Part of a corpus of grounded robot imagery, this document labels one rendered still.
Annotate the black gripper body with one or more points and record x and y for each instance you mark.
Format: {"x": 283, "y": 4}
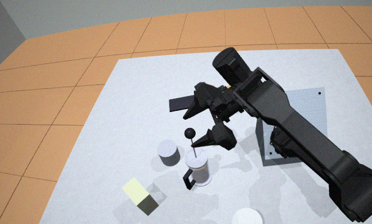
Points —
{"x": 221, "y": 133}

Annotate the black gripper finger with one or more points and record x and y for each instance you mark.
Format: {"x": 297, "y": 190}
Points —
{"x": 206, "y": 140}
{"x": 194, "y": 109}

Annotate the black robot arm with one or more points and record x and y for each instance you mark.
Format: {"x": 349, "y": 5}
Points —
{"x": 350, "y": 183}

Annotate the french press coffee maker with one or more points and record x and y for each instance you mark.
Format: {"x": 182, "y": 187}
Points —
{"x": 196, "y": 160}

